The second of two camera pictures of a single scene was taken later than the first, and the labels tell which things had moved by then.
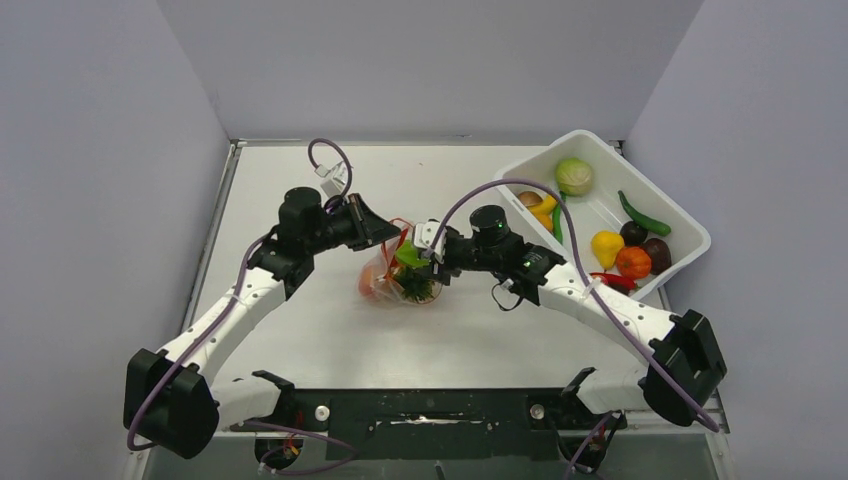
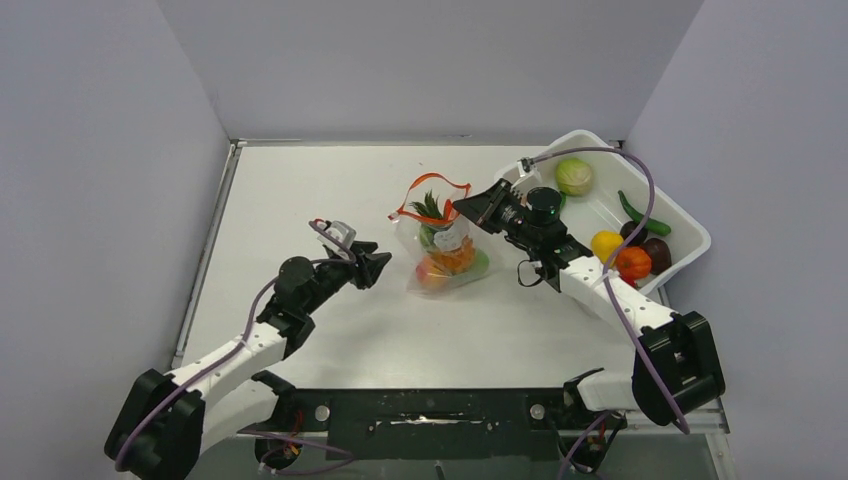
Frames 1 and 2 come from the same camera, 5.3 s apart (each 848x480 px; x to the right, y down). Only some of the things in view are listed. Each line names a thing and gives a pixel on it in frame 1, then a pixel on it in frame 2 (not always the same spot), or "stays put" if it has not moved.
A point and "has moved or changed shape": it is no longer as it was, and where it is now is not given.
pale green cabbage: [573, 176] stays put
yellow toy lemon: [606, 246] stays put
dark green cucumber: [643, 221] stays put
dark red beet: [659, 255] stays put
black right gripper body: [463, 254] → [511, 220]
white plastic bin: [628, 235] stays put
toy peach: [365, 282] has moved or changed shape
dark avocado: [633, 234] stays put
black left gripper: [368, 227] → [367, 265]
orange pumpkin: [633, 262] stays put
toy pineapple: [414, 284] → [454, 260]
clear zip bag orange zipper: [390, 275] has moved or changed shape
